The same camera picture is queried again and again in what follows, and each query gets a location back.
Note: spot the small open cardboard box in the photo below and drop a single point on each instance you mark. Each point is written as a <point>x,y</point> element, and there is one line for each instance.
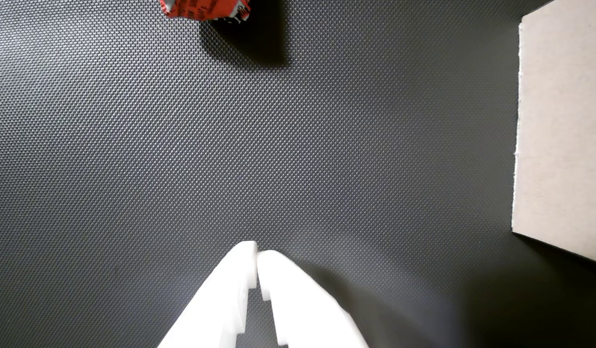
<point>563,121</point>

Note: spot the red cylindrical battery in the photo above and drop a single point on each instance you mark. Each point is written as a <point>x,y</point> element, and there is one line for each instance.
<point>201,7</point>

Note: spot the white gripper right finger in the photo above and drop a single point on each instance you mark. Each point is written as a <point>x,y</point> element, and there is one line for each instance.
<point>302,309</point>

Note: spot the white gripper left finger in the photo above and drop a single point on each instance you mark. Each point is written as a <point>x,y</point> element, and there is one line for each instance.
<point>225,295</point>

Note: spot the dark grey textured mat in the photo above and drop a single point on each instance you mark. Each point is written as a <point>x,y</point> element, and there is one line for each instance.
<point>230,145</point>

